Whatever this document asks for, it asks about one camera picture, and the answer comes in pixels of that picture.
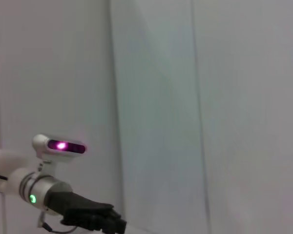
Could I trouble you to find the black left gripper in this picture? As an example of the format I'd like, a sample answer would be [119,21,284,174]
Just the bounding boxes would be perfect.
[46,191,127,234]

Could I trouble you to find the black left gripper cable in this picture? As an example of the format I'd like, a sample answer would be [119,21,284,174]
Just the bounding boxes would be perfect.
[38,211,77,233]

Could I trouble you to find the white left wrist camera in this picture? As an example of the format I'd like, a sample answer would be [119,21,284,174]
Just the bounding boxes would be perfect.
[32,133,87,176]

